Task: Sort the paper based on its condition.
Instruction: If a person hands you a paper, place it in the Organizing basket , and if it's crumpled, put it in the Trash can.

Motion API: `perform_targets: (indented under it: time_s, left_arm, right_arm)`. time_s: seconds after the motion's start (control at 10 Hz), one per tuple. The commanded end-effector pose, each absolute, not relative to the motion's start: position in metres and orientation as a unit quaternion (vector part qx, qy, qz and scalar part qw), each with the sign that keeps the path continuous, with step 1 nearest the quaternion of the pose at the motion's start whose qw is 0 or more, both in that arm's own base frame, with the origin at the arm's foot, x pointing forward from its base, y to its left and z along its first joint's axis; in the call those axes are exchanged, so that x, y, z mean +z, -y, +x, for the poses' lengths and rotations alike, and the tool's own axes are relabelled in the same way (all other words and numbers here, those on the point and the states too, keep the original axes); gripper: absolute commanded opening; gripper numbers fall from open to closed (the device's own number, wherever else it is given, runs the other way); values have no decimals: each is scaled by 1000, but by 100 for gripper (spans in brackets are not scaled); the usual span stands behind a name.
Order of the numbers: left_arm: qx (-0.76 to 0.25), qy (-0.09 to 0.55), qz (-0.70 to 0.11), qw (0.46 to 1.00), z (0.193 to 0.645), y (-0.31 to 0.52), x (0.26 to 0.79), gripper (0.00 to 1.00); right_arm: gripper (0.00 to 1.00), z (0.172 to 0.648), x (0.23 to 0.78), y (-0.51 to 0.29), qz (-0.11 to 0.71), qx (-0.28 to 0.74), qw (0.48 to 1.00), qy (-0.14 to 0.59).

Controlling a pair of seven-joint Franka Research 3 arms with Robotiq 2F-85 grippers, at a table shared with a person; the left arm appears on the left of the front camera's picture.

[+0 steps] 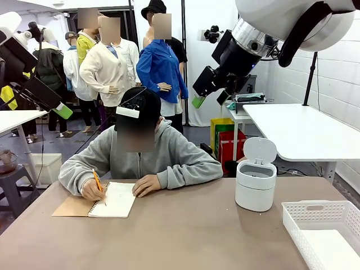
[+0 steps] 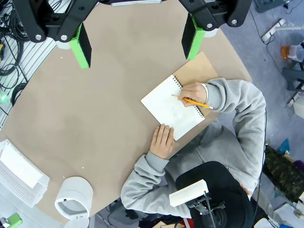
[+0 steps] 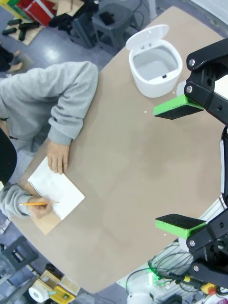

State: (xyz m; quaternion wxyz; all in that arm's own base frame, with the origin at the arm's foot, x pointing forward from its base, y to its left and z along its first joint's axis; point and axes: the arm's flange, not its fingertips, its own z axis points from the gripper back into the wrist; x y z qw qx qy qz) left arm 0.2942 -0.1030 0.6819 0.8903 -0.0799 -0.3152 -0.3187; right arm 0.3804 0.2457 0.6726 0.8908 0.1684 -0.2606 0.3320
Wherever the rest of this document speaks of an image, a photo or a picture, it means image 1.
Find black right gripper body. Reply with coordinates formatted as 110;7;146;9
215;35;264;93

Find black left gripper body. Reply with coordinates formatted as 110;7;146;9
0;36;39;84

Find yellow pencil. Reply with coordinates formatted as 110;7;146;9
92;168;107;206

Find spiral notebook brown cover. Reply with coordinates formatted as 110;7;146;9
52;181;137;219

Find person's right forearm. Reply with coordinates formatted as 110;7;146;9
58;159;98;197

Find person's left forearm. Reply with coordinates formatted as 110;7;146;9
156;161;224;190

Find person's right hand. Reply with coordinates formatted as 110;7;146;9
80;176;109;201

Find person's left hand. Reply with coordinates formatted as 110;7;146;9
131;174;161;198

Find small white side table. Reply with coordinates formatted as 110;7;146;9
220;100;254;141

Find yellow high-visibility vest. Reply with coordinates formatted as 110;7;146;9
0;85;18;111

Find grey plastic container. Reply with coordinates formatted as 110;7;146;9
246;74;258;95

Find large white desk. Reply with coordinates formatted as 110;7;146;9
242;103;360;186
0;109;50;188

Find grey metal tray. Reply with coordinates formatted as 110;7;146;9
235;92;267;115

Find yellow green shopping bag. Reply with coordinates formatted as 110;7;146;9
210;118;236;158

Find mannequin in dark puffer jacket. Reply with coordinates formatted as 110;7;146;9
32;26;69;133

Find mannequin in black t-shirt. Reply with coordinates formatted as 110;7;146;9
168;36;188;85

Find mannequin in white shirt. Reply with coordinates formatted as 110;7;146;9
63;31;98;133

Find mannequin in blue shirt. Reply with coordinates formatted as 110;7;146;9
136;12;190;136

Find black stand base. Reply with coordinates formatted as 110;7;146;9
200;142;215;155

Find red shopping bag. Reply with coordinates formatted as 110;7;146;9
218;130;248;175

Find white plastic storage bin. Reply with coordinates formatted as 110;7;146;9
24;153;62;186

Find black cap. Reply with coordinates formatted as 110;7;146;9
114;86;161;133

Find mannequin in cream cardigan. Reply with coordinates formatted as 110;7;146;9
79;16;141;126

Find mannequin in yellow shirt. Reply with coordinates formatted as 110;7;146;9
75;8;99;67

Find black backdrop pole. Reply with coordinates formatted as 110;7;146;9
181;0;187;126

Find black tripod stand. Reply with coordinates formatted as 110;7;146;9
302;52;319;107

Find glass bowl brown liquid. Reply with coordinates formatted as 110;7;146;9
0;146;19;174

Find person in grey hoodie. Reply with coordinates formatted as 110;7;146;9
58;86;224;201

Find black bucket hat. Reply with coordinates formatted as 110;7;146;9
141;0;167;21

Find white lidded trash bin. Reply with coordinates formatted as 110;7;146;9
235;137;278;213

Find white perforated plastic basket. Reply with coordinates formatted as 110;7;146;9
281;200;360;270

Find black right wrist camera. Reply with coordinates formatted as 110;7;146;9
204;24;234;68

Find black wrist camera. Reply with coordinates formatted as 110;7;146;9
16;21;46;43
204;24;234;68

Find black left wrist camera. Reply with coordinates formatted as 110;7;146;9
16;21;46;43

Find black corrugated cable hose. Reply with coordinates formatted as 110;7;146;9
278;4;343;68

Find white head-mounted camera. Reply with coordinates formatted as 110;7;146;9
115;100;141;119

